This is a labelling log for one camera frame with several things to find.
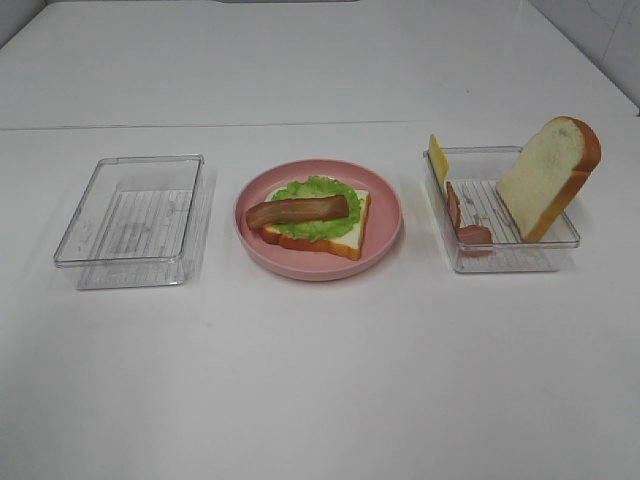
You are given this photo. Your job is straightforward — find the bread slice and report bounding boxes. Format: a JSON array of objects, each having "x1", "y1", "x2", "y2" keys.
[
  {"x1": 258, "y1": 195, "x2": 371, "y2": 260},
  {"x1": 496, "y1": 116, "x2": 601, "y2": 243}
]

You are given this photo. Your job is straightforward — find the brown bacon strip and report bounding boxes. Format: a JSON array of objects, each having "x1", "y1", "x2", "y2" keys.
[{"x1": 245, "y1": 195, "x2": 350, "y2": 229}]

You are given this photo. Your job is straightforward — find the green lettuce leaf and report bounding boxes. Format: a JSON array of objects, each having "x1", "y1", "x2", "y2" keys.
[{"x1": 265, "y1": 175, "x2": 370, "y2": 243}]

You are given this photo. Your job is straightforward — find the pink bacon strip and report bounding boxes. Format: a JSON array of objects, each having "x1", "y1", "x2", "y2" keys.
[{"x1": 446, "y1": 181, "x2": 493, "y2": 245}]

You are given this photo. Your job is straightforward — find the pink round plate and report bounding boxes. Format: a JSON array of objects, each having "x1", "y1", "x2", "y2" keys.
[{"x1": 234, "y1": 159, "x2": 403, "y2": 281}]

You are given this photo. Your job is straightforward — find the yellow cheese slice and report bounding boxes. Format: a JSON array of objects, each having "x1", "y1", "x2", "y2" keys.
[{"x1": 427, "y1": 134, "x2": 449, "y2": 197}]

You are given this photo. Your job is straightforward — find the right clear plastic tray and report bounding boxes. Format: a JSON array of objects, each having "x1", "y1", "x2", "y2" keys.
[{"x1": 423, "y1": 146, "x2": 580, "y2": 273}]

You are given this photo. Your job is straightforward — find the clear plastic tray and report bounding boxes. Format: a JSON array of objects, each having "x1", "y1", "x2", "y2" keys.
[
  {"x1": 53, "y1": 155, "x2": 212, "y2": 290},
  {"x1": 423, "y1": 146, "x2": 580, "y2": 273}
]

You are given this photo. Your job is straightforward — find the left clear plastic tray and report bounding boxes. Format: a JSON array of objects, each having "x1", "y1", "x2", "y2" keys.
[{"x1": 53, "y1": 155, "x2": 212, "y2": 290}]

